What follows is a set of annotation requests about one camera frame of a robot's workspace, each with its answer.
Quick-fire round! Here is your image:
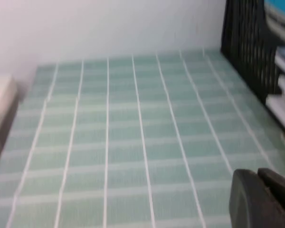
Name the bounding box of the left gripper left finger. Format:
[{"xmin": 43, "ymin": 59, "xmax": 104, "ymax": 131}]
[{"xmin": 229, "ymin": 168, "xmax": 280, "ymax": 228}]

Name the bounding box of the black plastic book holder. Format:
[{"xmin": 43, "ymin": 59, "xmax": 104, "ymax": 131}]
[{"xmin": 220, "ymin": 0, "xmax": 285, "ymax": 133}]

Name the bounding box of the cyan spine book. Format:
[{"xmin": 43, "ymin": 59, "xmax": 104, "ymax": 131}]
[{"xmin": 263, "ymin": 0, "xmax": 285, "ymax": 45}]

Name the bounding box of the stack of books and magazines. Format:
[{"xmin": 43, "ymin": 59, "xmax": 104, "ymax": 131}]
[{"xmin": 265, "ymin": 94, "xmax": 285, "ymax": 131}]

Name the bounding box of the green checked tablecloth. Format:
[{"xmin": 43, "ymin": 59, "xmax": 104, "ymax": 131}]
[{"xmin": 0, "ymin": 48, "xmax": 285, "ymax": 228}]

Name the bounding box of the beige plastic box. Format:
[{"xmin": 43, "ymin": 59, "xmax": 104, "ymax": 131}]
[{"xmin": 0, "ymin": 73, "xmax": 19, "ymax": 173}]

